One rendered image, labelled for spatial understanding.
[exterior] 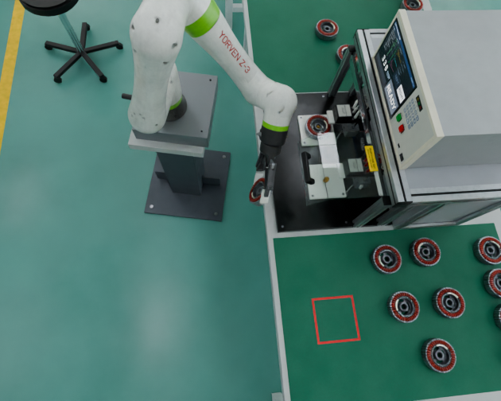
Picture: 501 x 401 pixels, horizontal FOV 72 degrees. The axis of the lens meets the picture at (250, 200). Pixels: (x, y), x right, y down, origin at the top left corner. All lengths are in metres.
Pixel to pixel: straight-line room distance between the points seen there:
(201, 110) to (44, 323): 1.47
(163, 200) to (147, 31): 1.45
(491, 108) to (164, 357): 1.83
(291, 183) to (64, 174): 1.55
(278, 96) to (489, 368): 1.23
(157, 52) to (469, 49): 0.88
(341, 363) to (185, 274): 1.08
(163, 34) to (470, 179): 0.99
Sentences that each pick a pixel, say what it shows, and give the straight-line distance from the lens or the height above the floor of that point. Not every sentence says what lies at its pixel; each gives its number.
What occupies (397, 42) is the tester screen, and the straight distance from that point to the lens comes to 1.24.
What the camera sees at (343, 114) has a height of 0.92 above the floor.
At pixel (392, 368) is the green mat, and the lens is 1.45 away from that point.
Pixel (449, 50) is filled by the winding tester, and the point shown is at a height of 1.32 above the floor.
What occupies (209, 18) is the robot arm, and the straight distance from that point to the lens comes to 1.05.
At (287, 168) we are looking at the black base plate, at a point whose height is 0.77.
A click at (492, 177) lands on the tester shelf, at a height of 1.11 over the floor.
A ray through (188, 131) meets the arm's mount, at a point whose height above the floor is 0.83.
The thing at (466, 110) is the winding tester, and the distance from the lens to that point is 1.12.
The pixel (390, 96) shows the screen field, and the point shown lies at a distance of 1.24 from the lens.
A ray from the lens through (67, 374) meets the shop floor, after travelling 2.24.
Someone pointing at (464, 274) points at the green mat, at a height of 0.75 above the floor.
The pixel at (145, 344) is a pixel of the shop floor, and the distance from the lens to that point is 2.11.
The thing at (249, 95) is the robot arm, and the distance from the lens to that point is 1.22.
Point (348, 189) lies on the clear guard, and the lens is 1.14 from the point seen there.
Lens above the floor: 2.06
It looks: 70 degrees down
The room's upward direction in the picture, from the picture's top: 11 degrees clockwise
